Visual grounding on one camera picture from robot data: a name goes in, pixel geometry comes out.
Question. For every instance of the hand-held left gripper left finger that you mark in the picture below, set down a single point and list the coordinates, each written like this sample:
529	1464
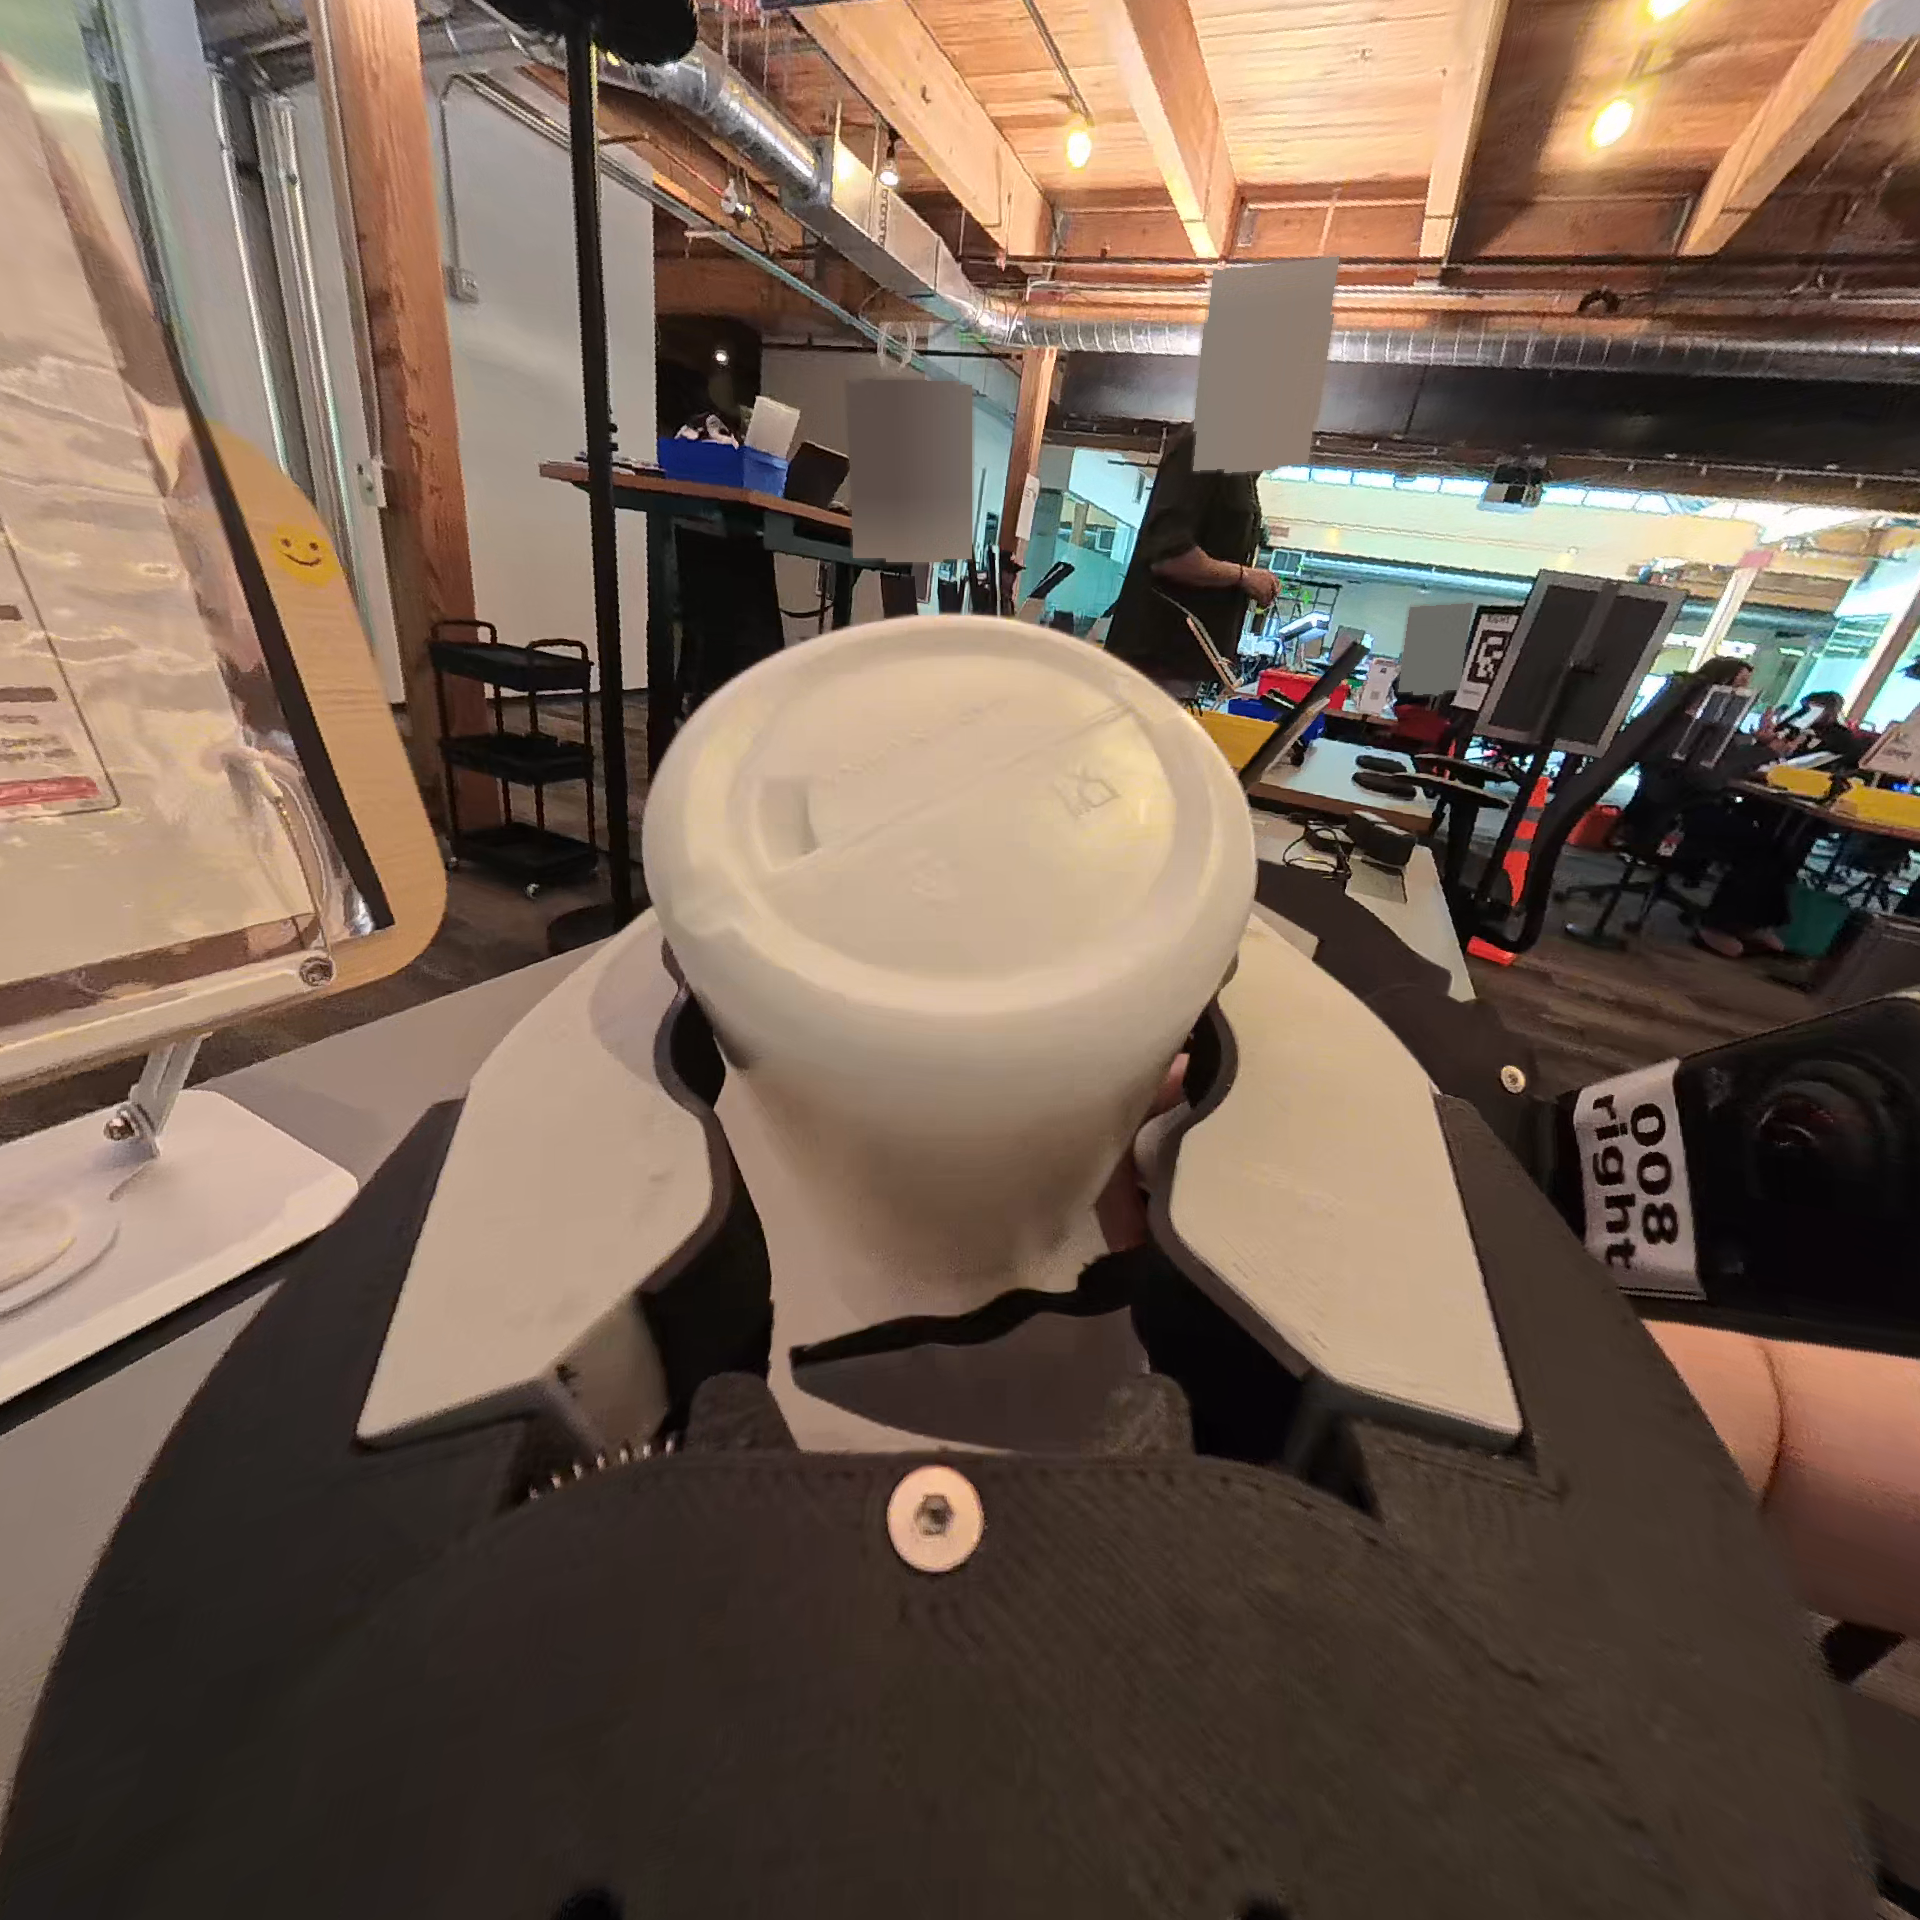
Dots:
554	1201

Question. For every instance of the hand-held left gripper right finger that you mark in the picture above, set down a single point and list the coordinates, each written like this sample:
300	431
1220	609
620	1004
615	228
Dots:
1320	1201

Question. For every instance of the white plastic water bottle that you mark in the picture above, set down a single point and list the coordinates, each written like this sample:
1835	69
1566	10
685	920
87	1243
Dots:
945	840

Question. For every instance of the person's right forearm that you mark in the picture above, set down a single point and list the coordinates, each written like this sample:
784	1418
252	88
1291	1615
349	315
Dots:
1830	1470

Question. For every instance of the white top neighbouring desk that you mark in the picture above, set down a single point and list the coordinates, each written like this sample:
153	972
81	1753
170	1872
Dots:
1304	789

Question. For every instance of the wooden top standing desk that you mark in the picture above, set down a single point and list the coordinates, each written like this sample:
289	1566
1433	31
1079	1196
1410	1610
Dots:
728	614

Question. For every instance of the person's right hand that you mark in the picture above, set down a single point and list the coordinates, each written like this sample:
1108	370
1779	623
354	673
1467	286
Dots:
1132	1185

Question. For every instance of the black utility cart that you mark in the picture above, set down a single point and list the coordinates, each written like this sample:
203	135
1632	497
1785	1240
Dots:
518	853

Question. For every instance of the black office chair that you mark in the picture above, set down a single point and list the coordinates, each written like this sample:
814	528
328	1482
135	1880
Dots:
1462	776

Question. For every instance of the yellow plastic bin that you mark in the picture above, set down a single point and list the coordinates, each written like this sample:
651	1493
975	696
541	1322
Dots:
1238	742

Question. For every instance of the black framed marker sign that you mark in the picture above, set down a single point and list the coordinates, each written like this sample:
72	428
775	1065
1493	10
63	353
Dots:
1304	712

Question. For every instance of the red plastic bin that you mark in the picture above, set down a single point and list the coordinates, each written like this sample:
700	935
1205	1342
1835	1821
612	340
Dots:
1298	687

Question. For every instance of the grey board on stand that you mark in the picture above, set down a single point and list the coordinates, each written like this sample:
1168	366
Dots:
1583	660

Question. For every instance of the acrylic sign stand wooden board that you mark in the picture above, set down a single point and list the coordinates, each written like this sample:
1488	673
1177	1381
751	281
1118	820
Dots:
120	674

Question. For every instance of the yellow smiley sticker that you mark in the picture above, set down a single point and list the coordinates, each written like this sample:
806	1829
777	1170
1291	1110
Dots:
304	553

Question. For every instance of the ceiling projector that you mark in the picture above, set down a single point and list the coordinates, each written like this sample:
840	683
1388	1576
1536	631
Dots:
1512	482

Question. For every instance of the blue storage bin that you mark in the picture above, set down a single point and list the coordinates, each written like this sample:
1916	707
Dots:
720	468

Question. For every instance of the black pole stand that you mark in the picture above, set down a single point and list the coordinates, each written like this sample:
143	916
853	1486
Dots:
596	450

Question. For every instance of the wooden post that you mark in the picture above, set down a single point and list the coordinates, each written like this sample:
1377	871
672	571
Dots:
398	375

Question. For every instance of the silver air duct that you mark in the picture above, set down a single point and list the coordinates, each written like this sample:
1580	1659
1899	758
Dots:
734	113

